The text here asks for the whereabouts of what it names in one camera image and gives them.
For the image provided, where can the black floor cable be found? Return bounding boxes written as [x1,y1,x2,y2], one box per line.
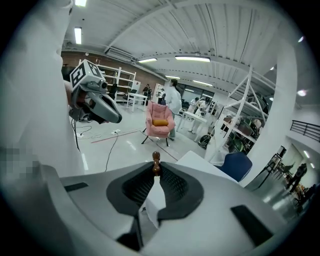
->
[104,132,120,173]

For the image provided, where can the dark wooden stand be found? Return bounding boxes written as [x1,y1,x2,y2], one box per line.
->
[259,145,287,189]

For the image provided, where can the pink armchair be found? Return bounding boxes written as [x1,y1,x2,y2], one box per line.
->
[141,100,176,147]

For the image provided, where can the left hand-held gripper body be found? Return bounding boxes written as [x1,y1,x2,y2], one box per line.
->
[68,59,109,121]

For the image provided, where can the small brown chess piece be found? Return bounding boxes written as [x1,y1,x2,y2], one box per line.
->
[151,151,162,177]

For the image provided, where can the blue chair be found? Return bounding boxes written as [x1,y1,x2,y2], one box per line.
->
[214,151,254,183]

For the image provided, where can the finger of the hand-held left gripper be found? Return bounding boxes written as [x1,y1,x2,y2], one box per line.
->
[93,92,123,124]
[84,104,111,125]

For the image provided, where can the white column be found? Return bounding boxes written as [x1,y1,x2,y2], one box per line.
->
[246,39,299,186]

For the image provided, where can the black railing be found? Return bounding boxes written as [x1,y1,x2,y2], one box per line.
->
[291,119,320,144]

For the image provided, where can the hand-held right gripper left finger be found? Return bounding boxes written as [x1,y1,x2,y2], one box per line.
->
[41,161,157,252]

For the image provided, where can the ceiling air conditioner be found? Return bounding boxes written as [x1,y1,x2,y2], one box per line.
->
[104,46,136,61]

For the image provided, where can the person's left forearm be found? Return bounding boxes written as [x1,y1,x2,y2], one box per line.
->
[62,79,73,109]

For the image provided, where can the black wheeled bag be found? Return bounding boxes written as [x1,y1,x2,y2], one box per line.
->
[198,134,214,151]

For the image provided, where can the black office chair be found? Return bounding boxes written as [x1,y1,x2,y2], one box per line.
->
[108,83,119,101]

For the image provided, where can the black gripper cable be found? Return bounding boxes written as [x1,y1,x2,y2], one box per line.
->
[70,117,81,152]

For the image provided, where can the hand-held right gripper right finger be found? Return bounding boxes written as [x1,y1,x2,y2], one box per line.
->
[139,161,289,256]

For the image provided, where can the white shelf unit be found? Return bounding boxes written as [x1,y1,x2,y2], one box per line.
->
[96,63,137,101]

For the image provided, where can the person's white shirt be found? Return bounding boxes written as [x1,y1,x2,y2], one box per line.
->
[0,0,86,176]

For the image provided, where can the white metal storage rack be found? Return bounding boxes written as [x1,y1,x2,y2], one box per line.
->
[207,65,271,161]

